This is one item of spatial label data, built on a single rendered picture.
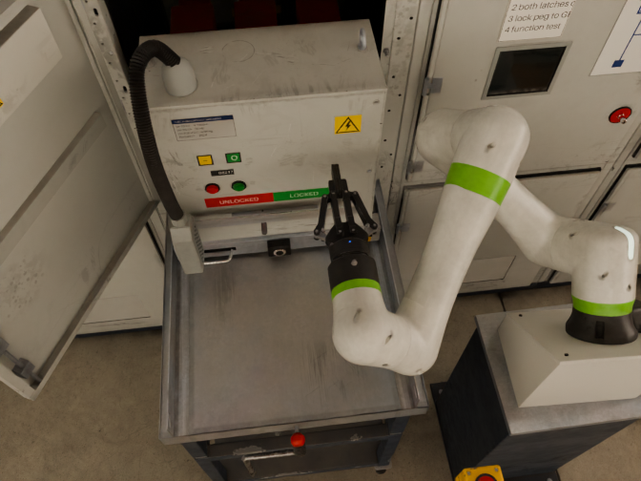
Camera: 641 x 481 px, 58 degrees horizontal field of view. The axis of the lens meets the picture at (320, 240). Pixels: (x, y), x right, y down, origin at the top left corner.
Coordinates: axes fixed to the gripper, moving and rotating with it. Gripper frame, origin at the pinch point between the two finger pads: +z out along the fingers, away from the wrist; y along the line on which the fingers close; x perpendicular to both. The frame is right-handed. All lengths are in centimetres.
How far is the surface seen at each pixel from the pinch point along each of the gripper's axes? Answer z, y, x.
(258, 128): 8.5, -15.0, 8.7
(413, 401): -36, 14, -38
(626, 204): 28, 104, -62
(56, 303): -6, -68, -29
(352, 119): 8.4, 4.2, 8.9
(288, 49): 22.8, -7.3, 16.1
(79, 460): -18, -94, -123
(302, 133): 8.5, -6.1, 6.2
